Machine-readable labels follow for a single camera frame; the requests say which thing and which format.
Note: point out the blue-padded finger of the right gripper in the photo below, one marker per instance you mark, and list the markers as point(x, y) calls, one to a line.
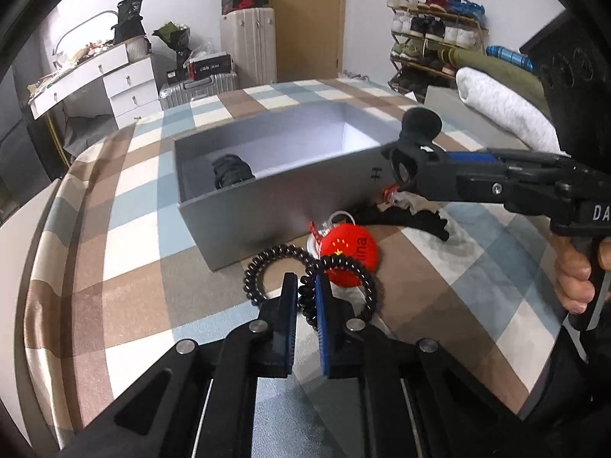
point(440, 180)
point(503, 156)

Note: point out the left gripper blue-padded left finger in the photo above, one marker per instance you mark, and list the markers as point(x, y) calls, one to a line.
point(280, 313)

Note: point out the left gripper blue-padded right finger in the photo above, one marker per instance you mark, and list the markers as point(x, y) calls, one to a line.
point(337, 354)

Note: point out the red round plush pendant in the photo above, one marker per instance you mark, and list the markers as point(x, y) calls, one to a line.
point(345, 240)

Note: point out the black hair claw clip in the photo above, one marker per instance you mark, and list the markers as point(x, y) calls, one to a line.
point(229, 170)

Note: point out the black pompom hair claw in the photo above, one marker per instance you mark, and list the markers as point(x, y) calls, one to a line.
point(419, 128)

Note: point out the person's right hand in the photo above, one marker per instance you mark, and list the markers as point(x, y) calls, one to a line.
point(572, 285)

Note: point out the white rolled blanket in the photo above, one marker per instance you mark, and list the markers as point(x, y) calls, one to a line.
point(508, 109)

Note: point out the black fabric hair accessory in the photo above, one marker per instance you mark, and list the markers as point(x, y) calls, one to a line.
point(423, 220)

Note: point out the green rolled mat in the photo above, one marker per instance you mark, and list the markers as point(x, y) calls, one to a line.
point(499, 71)

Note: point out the blue rolled mat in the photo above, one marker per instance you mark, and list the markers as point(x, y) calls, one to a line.
point(507, 55)

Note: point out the shoe rack with shoes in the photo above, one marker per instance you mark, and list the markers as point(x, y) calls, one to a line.
point(424, 33)

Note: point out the grey open cardboard box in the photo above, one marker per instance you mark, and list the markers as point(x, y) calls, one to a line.
point(308, 161)

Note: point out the plaid bed cover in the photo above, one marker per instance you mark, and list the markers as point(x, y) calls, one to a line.
point(117, 278)

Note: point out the wooden door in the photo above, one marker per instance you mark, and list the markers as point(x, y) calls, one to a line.
point(309, 38)

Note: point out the white upright suitcase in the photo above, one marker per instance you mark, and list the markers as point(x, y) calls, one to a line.
point(248, 36)

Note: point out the silver suitcase lying flat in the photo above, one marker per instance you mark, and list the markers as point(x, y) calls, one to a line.
point(185, 91)

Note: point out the black red box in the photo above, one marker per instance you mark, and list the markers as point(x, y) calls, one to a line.
point(209, 65)

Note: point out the dark flower bouquet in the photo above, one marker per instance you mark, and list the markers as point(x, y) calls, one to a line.
point(176, 37)

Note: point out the black bag on desk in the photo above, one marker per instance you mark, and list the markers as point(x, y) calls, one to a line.
point(129, 23)

